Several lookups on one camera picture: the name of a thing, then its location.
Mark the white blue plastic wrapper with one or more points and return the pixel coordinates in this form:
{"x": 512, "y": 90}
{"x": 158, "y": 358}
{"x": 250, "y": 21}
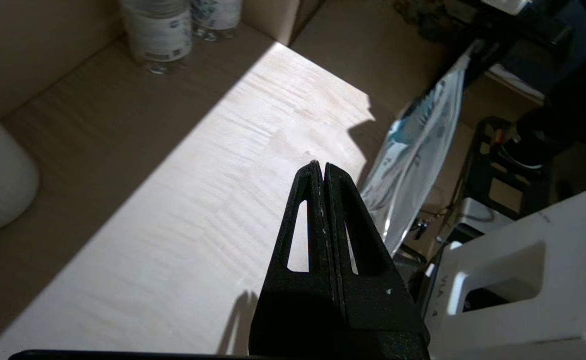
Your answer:
{"x": 413, "y": 150}

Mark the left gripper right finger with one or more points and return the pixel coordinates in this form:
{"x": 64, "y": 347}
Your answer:
{"x": 378, "y": 310}

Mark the small clear water bottle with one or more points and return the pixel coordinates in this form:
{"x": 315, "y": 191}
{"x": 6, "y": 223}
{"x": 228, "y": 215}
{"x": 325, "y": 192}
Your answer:
{"x": 158, "y": 35}
{"x": 218, "y": 15}

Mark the grey robot torso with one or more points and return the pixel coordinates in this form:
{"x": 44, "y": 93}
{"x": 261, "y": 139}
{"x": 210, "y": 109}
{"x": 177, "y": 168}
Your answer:
{"x": 523, "y": 300}

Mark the black key bunch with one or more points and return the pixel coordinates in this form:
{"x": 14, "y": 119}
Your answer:
{"x": 419, "y": 229}

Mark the white right camera bracket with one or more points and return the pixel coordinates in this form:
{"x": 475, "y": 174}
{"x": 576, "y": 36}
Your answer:
{"x": 508, "y": 5}

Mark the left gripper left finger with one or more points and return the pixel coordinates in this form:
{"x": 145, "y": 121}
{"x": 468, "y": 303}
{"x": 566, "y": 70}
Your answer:
{"x": 298, "y": 310}

